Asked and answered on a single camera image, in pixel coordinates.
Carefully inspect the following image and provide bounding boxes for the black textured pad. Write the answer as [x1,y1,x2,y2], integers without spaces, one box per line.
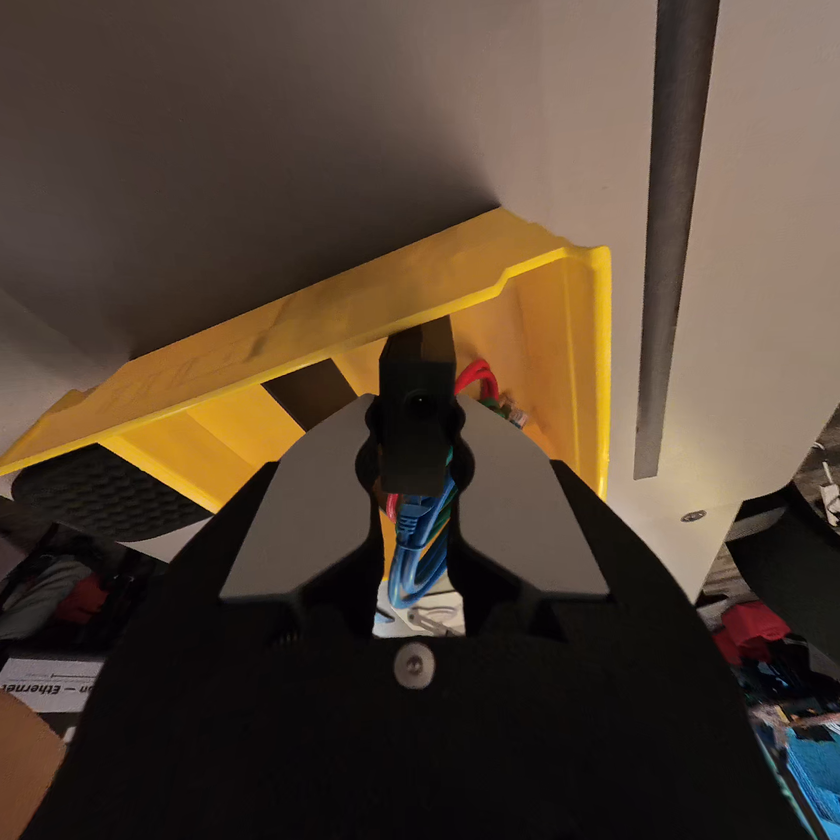
[12,443,212,543]

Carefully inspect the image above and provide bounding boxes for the white poster stand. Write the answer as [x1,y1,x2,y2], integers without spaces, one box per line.
[374,587,468,637]

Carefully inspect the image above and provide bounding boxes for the red ethernet cable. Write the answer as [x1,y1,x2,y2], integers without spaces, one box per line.
[386,359,501,522]

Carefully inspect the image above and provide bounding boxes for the green ethernet cable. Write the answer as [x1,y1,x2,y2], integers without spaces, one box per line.
[438,392,529,532]

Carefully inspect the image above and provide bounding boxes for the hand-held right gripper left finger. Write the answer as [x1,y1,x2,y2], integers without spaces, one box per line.
[220,394,385,605]

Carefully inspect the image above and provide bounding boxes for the black bin divider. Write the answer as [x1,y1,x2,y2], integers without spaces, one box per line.
[262,357,361,433]

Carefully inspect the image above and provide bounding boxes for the black ethernet switch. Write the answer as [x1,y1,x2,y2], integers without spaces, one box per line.
[377,315,460,494]

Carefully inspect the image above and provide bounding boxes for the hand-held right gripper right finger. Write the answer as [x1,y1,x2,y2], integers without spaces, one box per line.
[449,394,610,601]

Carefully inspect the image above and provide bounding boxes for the blue ethernet cable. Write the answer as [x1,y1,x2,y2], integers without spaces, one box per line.
[386,478,458,608]

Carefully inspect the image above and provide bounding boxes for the yellow plastic bin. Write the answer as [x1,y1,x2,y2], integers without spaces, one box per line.
[0,206,613,568]

